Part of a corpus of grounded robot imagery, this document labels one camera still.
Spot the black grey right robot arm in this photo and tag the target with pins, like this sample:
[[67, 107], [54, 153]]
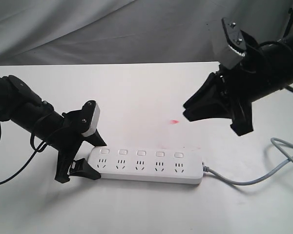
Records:
[[274, 67]]

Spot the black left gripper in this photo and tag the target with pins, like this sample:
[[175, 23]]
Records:
[[67, 140]]

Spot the white five-outlet power strip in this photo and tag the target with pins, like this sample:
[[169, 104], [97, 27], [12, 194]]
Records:
[[151, 165]]

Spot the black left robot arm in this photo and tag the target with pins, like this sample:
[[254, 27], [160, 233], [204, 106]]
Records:
[[19, 104]]

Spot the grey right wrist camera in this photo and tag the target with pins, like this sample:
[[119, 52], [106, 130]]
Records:
[[235, 45]]

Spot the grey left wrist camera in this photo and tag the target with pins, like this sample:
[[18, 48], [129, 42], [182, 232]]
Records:
[[90, 118]]

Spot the grey backdrop cloth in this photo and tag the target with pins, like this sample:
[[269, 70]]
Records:
[[56, 32]]

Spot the black tripod stand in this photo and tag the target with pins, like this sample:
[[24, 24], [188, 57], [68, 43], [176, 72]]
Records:
[[290, 23]]

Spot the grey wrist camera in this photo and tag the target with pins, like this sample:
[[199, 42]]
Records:
[[235, 45], [90, 118]]

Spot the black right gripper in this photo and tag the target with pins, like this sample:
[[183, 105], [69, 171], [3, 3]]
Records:
[[224, 94]]

